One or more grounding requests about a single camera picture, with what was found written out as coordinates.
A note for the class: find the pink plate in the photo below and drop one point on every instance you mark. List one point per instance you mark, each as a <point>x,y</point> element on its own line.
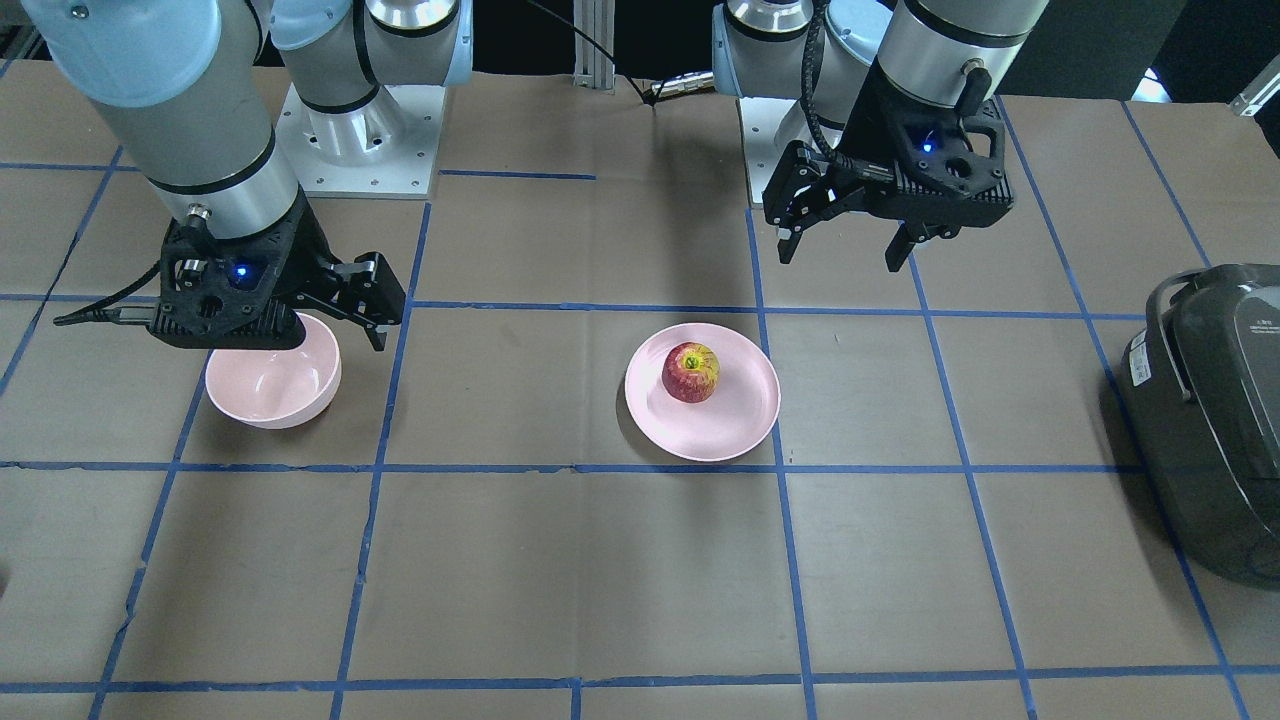
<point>736,417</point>

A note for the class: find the pink bowl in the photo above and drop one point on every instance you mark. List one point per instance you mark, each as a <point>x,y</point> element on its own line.
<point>277,389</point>

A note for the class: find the white base plate image-right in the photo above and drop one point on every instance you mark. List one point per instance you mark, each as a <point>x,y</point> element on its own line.
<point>767,125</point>

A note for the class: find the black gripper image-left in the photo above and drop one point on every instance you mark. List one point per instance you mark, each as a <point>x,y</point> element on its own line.
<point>313,257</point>

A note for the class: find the aluminium profile post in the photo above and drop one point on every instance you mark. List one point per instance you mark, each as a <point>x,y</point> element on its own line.
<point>593,42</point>

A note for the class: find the white base plate image-left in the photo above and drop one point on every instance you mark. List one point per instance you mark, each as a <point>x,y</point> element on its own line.
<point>386,150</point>

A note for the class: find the black cable image-left gripper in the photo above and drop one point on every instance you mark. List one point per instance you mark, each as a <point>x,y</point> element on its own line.
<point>105,310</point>

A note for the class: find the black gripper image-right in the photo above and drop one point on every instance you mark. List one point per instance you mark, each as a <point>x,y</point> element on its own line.
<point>866,133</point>

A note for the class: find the red apple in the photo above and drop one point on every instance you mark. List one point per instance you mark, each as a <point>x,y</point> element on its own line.
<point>691,372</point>

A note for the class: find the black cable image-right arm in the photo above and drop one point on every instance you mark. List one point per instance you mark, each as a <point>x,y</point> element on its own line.
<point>813,52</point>

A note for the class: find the dark grey rice cooker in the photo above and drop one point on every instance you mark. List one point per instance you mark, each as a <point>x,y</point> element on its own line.
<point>1201,384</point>

